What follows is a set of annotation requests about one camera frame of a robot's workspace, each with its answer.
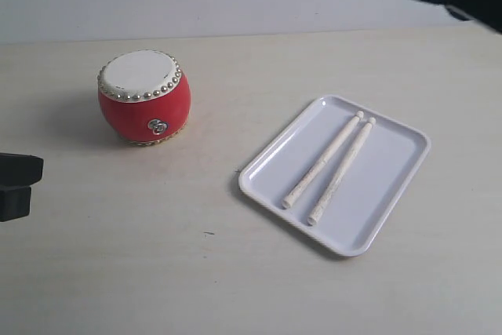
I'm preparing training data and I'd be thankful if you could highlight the wooden drumstick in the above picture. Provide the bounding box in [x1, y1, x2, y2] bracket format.
[282, 110, 364, 209]
[307, 117, 377, 226]

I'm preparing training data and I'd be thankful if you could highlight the red small drum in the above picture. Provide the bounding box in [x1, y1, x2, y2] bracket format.
[97, 49, 191, 146]

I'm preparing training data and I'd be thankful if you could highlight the white plastic tray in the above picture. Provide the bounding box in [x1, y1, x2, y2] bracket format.
[238, 95, 431, 257]

